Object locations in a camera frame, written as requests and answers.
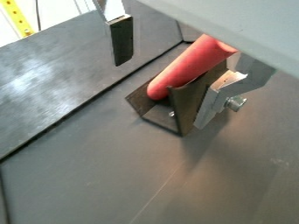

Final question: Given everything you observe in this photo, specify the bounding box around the black cradle fixture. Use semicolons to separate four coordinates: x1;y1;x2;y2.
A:
125;61;228;137

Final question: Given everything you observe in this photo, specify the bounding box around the yellow perforated post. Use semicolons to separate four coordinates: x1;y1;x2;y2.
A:
0;0;33;38

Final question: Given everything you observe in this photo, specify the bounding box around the red oval cylinder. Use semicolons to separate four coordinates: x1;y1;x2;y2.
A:
147;34;237;100

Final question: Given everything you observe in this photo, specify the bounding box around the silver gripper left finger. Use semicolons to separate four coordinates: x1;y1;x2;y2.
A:
92;0;133;67

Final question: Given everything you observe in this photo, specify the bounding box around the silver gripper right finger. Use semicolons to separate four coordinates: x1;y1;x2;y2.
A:
193;52;276;129

